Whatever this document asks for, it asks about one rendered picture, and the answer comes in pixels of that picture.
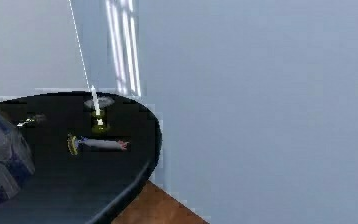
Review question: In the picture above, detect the small dark shiny object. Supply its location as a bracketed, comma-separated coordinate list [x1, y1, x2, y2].
[16, 113, 47, 129]

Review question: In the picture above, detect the black round table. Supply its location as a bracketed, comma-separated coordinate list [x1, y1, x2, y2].
[0, 91, 163, 224]

